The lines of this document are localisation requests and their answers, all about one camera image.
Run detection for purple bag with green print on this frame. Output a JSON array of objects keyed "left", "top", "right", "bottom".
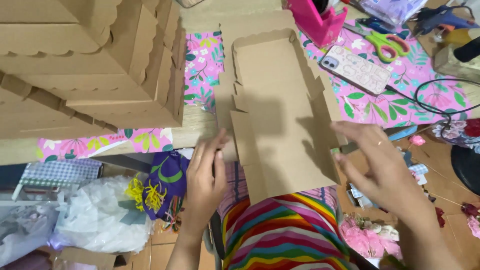
[{"left": 142, "top": 151, "right": 190, "bottom": 221}]

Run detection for phone with pink case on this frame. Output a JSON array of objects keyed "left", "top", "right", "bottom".
[{"left": 319, "top": 45, "right": 393, "bottom": 97}]

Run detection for purple plastic packet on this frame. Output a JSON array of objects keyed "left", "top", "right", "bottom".
[{"left": 359, "top": 0, "right": 429, "bottom": 25}]

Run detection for black round stool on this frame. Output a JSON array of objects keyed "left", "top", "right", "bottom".
[{"left": 451, "top": 144, "right": 480, "bottom": 196}]

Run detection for dark red dried roses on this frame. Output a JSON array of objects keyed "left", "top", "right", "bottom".
[{"left": 461, "top": 202, "right": 480, "bottom": 239}]

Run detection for pink floral table cover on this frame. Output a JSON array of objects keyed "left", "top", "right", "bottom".
[{"left": 36, "top": 18, "right": 475, "bottom": 163}]

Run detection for brown cardboard box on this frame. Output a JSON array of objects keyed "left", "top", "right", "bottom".
[{"left": 214, "top": 9, "right": 348, "bottom": 205}]

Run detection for yellow shredded paper tuft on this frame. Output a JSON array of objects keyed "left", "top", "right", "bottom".
[{"left": 125, "top": 173, "right": 168, "bottom": 213}]

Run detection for dark blue handled tool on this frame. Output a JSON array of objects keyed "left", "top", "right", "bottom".
[{"left": 356, "top": 16, "right": 411, "bottom": 40}]

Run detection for rainbow striped garment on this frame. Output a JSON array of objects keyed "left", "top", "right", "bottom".
[{"left": 217, "top": 161, "right": 361, "bottom": 270}]

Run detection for checkered wrapping paper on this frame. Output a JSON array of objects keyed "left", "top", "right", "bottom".
[{"left": 19, "top": 159, "right": 103, "bottom": 189}]

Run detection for white plastic bag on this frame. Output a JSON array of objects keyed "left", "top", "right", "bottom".
[{"left": 49, "top": 175, "right": 155, "bottom": 254}]

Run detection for wooden block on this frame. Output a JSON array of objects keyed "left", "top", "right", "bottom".
[{"left": 434, "top": 44, "right": 480, "bottom": 84}]

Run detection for pink tape dispenser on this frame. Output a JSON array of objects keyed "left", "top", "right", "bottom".
[{"left": 286, "top": 0, "right": 349, "bottom": 49}]

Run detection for bunch of artificial flowers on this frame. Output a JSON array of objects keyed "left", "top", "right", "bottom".
[{"left": 431, "top": 119, "right": 480, "bottom": 154}]

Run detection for stack of scalloped cardboard boxes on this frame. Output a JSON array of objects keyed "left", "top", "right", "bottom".
[{"left": 0, "top": 0, "right": 187, "bottom": 142}]

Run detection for person's left hand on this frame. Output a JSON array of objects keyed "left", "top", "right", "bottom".
[{"left": 185, "top": 128, "right": 230, "bottom": 228}]

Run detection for translucent plastic bag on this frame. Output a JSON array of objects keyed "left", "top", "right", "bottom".
[{"left": 0, "top": 204, "right": 59, "bottom": 268}]

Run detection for small open cardboard carton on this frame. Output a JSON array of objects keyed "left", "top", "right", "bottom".
[{"left": 54, "top": 246, "right": 130, "bottom": 270}]

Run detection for black cable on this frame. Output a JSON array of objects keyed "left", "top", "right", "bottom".
[{"left": 386, "top": 77, "right": 480, "bottom": 145}]

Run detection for green handled scissors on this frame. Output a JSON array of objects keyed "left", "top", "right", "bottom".
[{"left": 343, "top": 22, "right": 412, "bottom": 64}]

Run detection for blue glue gun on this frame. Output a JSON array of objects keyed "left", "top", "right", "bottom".
[{"left": 412, "top": 4, "right": 480, "bottom": 38}]

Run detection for person's right hand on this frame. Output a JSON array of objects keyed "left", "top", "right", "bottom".
[{"left": 331, "top": 120, "right": 425, "bottom": 223}]

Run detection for heap of pink flowers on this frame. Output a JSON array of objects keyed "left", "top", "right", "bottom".
[{"left": 339, "top": 213, "right": 403, "bottom": 262}]

